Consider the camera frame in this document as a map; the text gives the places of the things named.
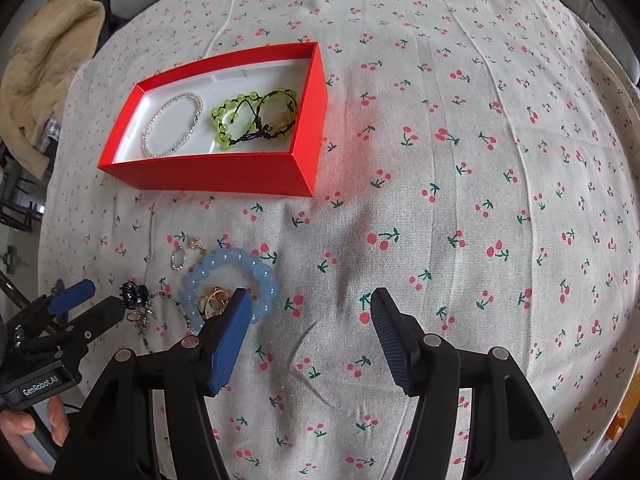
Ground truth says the clear silver bead bracelet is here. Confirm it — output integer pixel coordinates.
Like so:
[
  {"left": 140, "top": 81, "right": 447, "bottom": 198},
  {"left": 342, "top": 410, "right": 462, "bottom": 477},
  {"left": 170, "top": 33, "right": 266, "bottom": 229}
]
[{"left": 140, "top": 91, "right": 205, "bottom": 160}]

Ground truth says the green bead black cord bracelet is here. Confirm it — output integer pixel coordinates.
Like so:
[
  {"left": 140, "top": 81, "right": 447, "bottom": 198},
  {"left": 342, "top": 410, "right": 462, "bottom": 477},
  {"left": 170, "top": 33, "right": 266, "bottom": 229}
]
[{"left": 209, "top": 88, "right": 300, "bottom": 152}]

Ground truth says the person left hand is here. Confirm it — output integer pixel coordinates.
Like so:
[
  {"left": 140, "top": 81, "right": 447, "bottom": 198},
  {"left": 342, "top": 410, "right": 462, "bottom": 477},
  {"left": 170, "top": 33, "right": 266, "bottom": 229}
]
[{"left": 1, "top": 396, "right": 70, "bottom": 474}]

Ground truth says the gold rings cluster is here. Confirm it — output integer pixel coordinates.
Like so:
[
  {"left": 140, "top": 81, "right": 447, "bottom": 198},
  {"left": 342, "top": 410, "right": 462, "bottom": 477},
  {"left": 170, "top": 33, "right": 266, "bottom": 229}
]
[{"left": 196, "top": 287, "right": 233, "bottom": 321}]

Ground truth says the small gold earring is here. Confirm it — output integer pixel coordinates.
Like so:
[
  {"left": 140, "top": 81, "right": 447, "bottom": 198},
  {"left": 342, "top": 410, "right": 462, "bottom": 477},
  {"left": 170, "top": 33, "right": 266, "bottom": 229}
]
[{"left": 186, "top": 237, "right": 207, "bottom": 255}]

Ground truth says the beige quilted blanket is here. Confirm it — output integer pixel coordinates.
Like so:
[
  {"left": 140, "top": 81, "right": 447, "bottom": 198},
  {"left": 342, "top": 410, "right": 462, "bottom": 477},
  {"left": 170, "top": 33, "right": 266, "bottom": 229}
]
[{"left": 1, "top": 0, "right": 105, "bottom": 179}]

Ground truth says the red cardboard box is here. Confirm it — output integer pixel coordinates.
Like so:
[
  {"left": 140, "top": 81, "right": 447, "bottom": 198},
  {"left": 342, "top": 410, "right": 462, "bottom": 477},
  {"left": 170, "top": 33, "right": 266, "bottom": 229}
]
[{"left": 98, "top": 42, "right": 328, "bottom": 197}]

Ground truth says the cherry print bed sheet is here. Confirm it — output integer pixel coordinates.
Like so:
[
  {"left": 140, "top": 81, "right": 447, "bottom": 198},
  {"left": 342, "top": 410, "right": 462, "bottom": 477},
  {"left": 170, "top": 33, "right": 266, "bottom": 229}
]
[{"left": 38, "top": 0, "right": 639, "bottom": 479}]

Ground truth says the deer print pillow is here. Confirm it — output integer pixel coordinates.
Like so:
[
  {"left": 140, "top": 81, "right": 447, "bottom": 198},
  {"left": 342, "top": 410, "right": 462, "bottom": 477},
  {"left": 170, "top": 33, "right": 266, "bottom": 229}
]
[{"left": 560, "top": 0, "right": 639, "bottom": 84}]

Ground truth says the dark bead chain necklace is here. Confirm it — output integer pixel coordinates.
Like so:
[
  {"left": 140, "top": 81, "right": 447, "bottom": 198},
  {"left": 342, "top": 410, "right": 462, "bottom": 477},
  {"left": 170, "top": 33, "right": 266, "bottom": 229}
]
[{"left": 118, "top": 280, "right": 194, "bottom": 348}]

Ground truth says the light blue bead bracelet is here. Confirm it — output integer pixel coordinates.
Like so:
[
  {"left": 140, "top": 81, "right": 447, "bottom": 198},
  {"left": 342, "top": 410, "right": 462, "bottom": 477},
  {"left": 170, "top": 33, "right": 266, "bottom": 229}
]
[{"left": 180, "top": 247, "right": 280, "bottom": 332}]

